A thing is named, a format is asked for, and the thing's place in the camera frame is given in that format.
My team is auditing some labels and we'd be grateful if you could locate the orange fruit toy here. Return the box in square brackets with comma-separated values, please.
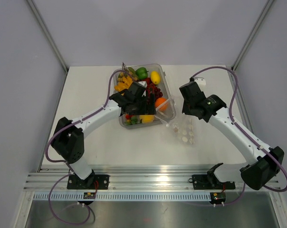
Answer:
[155, 97, 168, 112]

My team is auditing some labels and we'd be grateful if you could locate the cherry tomato sprig toy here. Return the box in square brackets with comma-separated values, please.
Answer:
[124, 114, 140, 126]

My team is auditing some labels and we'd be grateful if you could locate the clear dotted zip top bag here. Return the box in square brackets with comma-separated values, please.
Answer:
[155, 96, 198, 147]

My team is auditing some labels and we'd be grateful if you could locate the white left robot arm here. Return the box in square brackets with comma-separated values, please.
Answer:
[50, 82, 156, 190]

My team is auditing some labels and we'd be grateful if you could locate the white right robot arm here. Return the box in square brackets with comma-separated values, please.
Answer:
[179, 81, 284, 190]

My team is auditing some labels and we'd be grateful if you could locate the clear plastic food tray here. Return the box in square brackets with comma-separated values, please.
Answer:
[113, 63, 177, 130]

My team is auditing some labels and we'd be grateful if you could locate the dark red grape bunch toy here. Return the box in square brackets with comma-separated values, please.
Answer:
[146, 85, 163, 99]

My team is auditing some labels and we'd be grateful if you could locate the red lobster toy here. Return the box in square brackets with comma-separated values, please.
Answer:
[144, 77, 155, 96]

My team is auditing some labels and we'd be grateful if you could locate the yellow banana bunch toy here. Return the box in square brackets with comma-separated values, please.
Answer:
[114, 76, 133, 92]

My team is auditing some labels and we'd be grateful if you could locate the yellow lemon toy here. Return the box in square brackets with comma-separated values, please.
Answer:
[150, 71, 161, 85]

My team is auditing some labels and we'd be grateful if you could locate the green bell pepper toy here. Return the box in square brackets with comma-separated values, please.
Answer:
[135, 67, 148, 80]

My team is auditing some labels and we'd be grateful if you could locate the green grape bunch toy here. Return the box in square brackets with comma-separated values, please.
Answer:
[117, 63, 138, 82]

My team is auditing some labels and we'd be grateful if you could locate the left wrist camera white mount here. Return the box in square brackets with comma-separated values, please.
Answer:
[138, 81, 147, 88]

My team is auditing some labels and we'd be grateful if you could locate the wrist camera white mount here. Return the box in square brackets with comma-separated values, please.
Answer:
[138, 81, 147, 88]
[194, 77, 206, 87]

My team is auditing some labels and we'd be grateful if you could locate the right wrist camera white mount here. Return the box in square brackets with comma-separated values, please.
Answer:
[194, 77, 206, 87]

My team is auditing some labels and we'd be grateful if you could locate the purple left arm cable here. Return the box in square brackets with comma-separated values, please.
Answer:
[45, 70, 127, 225]

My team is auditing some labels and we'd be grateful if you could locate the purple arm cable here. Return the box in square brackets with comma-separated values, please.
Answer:
[45, 70, 127, 225]
[190, 66, 287, 207]

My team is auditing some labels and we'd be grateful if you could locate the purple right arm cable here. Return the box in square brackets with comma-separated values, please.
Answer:
[190, 66, 287, 207]

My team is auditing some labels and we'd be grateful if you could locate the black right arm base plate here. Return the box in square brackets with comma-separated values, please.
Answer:
[188, 163, 236, 190]

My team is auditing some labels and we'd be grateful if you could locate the left aluminium frame post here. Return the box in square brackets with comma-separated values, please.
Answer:
[25, 0, 69, 75]

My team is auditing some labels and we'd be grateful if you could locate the aluminium frame post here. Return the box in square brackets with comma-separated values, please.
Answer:
[231, 0, 276, 71]
[25, 0, 69, 75]

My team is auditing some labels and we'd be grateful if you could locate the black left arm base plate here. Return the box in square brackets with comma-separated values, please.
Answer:
[67, 174, 109, 190]

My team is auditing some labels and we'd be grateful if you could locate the aluminium mounting rail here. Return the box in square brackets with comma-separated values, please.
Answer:
[23, 165, 282, 192]

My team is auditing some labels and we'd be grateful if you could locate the right aluminium frame post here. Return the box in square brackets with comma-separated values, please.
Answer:
[231, 0, 276, 71]

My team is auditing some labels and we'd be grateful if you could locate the white slotted cable duct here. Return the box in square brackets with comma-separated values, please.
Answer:
[33, 191, 211, 202]

